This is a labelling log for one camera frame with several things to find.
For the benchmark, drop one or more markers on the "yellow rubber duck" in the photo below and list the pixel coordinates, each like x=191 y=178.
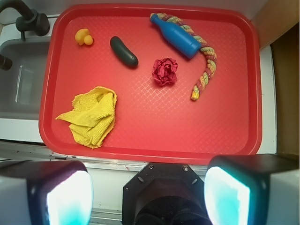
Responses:
x=83 y=37

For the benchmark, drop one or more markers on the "black faucet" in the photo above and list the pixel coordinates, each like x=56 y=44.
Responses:
x=30 y=19

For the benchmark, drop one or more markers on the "dark green toy cucumber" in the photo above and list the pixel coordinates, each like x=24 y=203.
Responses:
x=123 y=53

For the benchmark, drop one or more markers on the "black faucet handle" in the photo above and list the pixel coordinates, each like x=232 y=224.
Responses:
x=5 y=63

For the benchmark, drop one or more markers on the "red plastic tray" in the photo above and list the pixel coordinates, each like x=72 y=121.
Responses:
x=155 y=123

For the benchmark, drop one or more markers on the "blue plastic toy bottle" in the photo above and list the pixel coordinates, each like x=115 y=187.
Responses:
x=177 y=37

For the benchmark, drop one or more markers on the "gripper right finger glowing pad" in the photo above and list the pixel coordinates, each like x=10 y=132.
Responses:
x=261 y=189

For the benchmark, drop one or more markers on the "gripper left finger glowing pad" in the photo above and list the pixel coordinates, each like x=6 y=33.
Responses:
x=45 y=193

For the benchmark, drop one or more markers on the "crumpled red cloth flower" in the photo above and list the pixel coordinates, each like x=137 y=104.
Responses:
x=164 y=71

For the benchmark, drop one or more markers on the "grey sink basin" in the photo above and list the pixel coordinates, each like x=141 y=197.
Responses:
x=21 y=86

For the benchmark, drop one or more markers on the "yellow knitted cloth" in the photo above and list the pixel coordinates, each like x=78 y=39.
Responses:
x=92 y=117

